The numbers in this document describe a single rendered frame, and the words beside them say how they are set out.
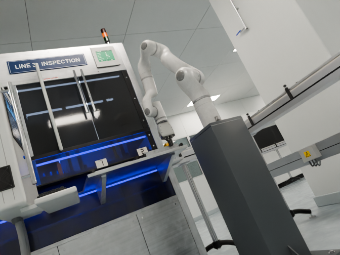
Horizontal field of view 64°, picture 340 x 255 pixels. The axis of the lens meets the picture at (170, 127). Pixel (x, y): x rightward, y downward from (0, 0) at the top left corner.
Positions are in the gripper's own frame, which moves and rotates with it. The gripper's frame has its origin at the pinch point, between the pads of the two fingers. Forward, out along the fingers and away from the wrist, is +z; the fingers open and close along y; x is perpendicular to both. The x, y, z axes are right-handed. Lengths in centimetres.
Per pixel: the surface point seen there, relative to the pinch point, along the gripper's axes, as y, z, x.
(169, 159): 0.5, 8.7, -11.5
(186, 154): -36, 2, -50
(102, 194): 50, 15, -25
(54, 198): 79, 15, 17
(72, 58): 37, -105, -39
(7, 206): 99, 11, 16
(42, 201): 85, 14, 17
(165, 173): 0.5, 15.0, -26.7
